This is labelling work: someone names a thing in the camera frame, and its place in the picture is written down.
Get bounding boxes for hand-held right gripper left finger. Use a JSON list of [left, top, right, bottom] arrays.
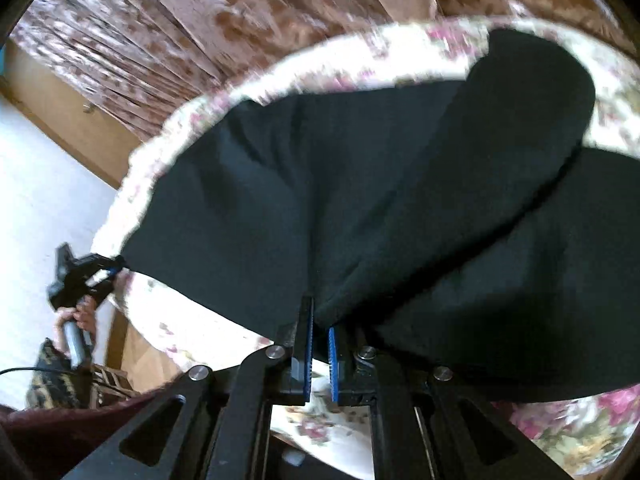
[[62, 296, 315, 480]]

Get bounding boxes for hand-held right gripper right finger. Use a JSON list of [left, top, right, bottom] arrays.
[[327, 327, 568, 480]]

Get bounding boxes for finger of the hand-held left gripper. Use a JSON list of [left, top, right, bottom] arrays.
[[87, 254, 127, 306]]

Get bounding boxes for black pants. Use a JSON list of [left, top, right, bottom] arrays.
[[120, 27, 640, 403]]

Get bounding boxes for person's left hand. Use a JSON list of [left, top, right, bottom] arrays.
[[54, 294, 100, 352]]

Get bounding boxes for dark gold patterned cloth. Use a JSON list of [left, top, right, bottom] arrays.
[[27, 337, 96, 410]]

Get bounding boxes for dark red clothing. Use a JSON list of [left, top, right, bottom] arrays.
[[0, 382, 193, 480]]

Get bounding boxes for wooden baseboard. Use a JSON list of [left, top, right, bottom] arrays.
[[0, 42, 153, 191]]

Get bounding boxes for brown patterned curtain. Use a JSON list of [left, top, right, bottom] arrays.
[[10, 0, 616, 141]]

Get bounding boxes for floral bed sheet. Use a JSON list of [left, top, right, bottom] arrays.
[[92, 15, 640, 476]]

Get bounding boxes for wooden bed frame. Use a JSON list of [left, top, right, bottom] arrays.
[[106, 305, 187, 397]]

